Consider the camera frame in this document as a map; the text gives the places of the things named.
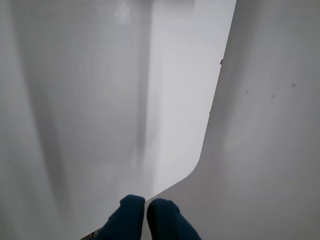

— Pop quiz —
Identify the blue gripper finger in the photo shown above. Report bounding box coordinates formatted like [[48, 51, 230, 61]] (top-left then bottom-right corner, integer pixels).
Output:
[[146, 198, 202, 240], [94, 194, 146, 240]]

